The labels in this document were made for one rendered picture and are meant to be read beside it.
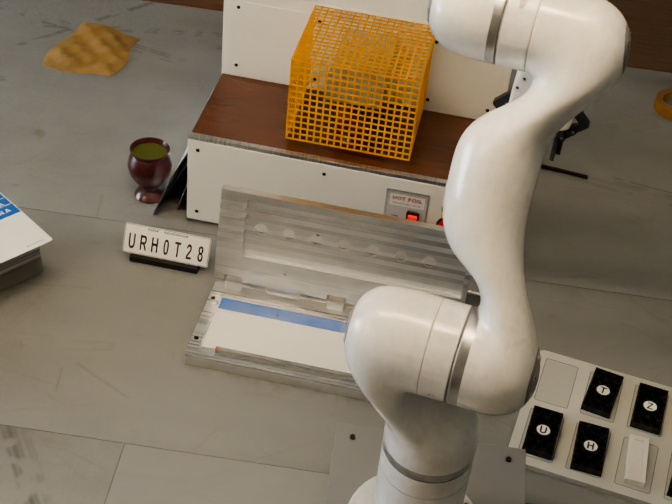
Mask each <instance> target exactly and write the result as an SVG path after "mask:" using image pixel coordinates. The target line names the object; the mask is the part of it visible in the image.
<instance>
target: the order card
mask: <svg viewBox="0 0 672 504"><path fill-rule="evenodd" d="M210 246H211V238H206V237H201V236H196V235H191V234H186V233H180V232H175V231H170V230H165V229H160V228H155V227H150V226H145V225H139V224H134V223H129V222H126V224H125V232H124V240H123V249H122V250H123V251H124V252H129V253H134V254H139V255H144V256H149V257H154V258H160V259H165V260H170V261H175V262H180V263H185V264H190V265H195V266H200V267H205V268H207V267H208V260H209V253H210Z"/></svg>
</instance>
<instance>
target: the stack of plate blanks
mask: <svg viewBox="0 0 672 504"><path fill-rule="evenodd" d="M41 272H42V260H41V254H40V246H39V247H37V248H35V249H33V250H30V251H28V252H26V253H24V254H21V255H19V256H17V257H15V258H12V259H10V260H8V261H6V262H3V263H1V264H0V291H2V290H4V289H6V288H8V287H10V286H13V285H15V284H17V283H19V282H21V281H23V280H26V279H28V278H30V277H32V276H34V275H36V274H39V273H41Z"/></svg>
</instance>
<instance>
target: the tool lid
mask: <svg viewBox="0 0 672 504"><path fill-rule="evenodd" d="M257 224H264V225H265V226H266V227H267V232H266V233H259V232H258V231H257V230H256V225H257ZM286 229H291V230H293V231H294V233H295V237H294V238H292V239H289V238H286V237H285V236H284V233H283V231H284V230H286ZM315 234H318V235H320V236H321V237H322V239H323V242H322V243H321V244H315V243H314V242H313V241H312V240H311V236H312V235H315ZM341 240H347V241H349V242H350V244H351V247H350V248H349V249H342V248H341V247H340V246H339V242H340V241H341ZM370 245H374V246H376V247H377V248H378V249H379V253H378V254H376V255H371V254H370V253H368V251H367V247H368V246H370ZM397 251H404V252H405V253H406V254H407V258H406V259H405V260H398V259H397V258H396V256H395V253H396V252H397ZM427 256H431V257H433V258H434V259H435V261H436V263H435V264H434V265H432V266H428V265H426V264H425V263H424V262H423V259H424V258H425V257H427ZM226 275H231V276H236V277H241V278H243V281H242V283H247V284H252V285H257V286H262V287H266V293H268V294H273V295H278V296H283V297H288V298H293V299H298V300H299V299H300V294H302V295H307V296H313V297H318V298H323V299H327V296H328V295H332V296H337V297H342V298H346V302H345V303H348V304H353V305H354V304H356V302H357V301H358V300H359V299H360V298H361V297H362V296H363V295H364V294H366V293H367V292H368V291H370V290H372V289H374V288H377V287H381V286H400V287H406V288H411V289H415V290H419V291H423V292H426V293H430V294H433V295H437V296H440V297H444V298H447V299H451V300H454V301H458V302H461V303H465V301H466V296H467V291H468V286H469V281H470V276H471V274H470V273H469V271H468V270H467V269H466V268H465V266H464V265H463V264H462V263H461V262H460V260H459V259H458V258H457V256H456V255H455V254H454V252H453V250H452V249H451V247H450V245H449V242H448V240H447V237H446V234H445V230H444V226H440V225H435V224H430V223H424V222H419V221H414V220H409V219H403V218H398V217H393V216H388V215H382V214H377V213H372V212H367V211H361V210H356V209H351V208H346V207H340V206H335V205H330V204H325V203H319V202H314V201H309V200H304V199H298V198H293V197H288V196H283V195H278V194H272V193H267V192H262V191H257V190H251V189H246V188H241V187H236V186H230V185H225V184H224V186H223V187H222V191H221V202H220V213H219V225H218V236H217V247H216V258H215V269H214V277H217V278H222V279H224V277H225V276H226Z"/></svg>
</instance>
